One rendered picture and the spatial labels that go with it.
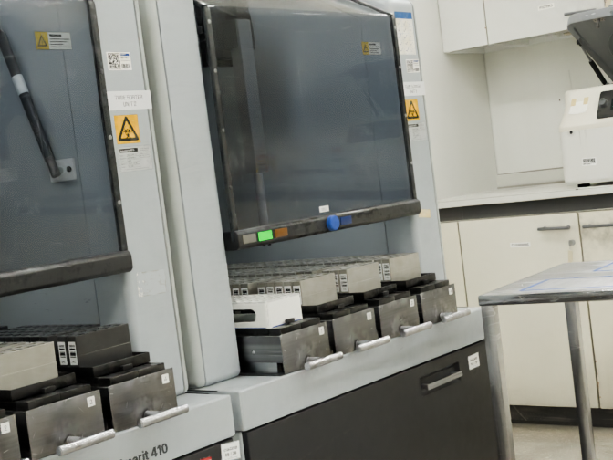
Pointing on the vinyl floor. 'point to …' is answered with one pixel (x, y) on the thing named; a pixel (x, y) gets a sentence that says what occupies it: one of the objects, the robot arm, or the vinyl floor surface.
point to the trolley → (591, 280)
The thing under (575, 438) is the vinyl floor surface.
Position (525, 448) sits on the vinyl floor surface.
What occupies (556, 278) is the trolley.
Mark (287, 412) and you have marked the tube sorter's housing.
